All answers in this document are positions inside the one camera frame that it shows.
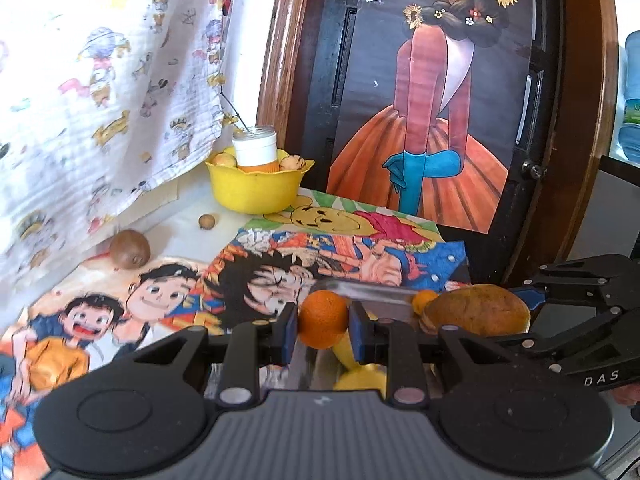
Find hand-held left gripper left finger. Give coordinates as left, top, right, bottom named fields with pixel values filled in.
left=132, top=302, right=300, bottom=406

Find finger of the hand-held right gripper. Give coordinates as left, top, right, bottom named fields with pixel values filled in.
left=510, top=254, right=640, bottom=313
left=492, top=307, right=631, bottom=361

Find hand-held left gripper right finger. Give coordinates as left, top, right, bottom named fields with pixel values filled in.
left=348, top=301, right=511, bottom=406

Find yellow-green round fruit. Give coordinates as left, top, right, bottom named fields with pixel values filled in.
left=331, top=310, right=381, bottom=368

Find small orange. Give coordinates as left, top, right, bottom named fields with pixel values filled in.
left=412, top=289, right=440, bottom=313
left=297, top=290, right=350, bottom=350

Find metal tray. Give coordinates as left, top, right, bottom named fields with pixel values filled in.
left=207, top=280, right=471, bottom=393

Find yellow lemon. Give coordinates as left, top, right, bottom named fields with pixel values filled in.
left=332, top=366, right=388, bottom=393

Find spiky-haired fighter printed sheet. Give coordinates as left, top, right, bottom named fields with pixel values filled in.
left=200, top=227, right=471, bottom=336

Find yellow bear printed sheet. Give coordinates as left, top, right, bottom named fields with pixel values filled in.
left=262, top=187, right=441, bottom=241

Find yellow plastic bowl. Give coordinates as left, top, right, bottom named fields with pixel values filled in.
left=205, top=147, right=316, bottom=214

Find cartoon boys printed sheet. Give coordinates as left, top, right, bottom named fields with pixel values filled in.
left=0, top=257, right=236, bottom=461

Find clear water bottle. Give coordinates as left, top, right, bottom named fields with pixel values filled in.
left=617, top=30, right=640, bottom=161

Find brown kiwi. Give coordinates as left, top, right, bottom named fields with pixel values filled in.
left=109, top=229, right=152, bottom=270

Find white jar with orange base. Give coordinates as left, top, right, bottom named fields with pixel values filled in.
left=232, top=125, right=279, bottom=173

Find yellow flower sprig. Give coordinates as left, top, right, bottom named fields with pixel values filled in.
left=207, top=72, right=251, bottom=136

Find white cartoon printed cloth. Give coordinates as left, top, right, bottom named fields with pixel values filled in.
left=0, top=0, right=246, bottom=311

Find wall poster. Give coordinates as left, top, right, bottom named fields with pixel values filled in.
left=326, top=0, right=533, bottom=234

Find brown wooden door frame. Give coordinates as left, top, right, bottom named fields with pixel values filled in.
left=256, top=0, right=621, bottom=286

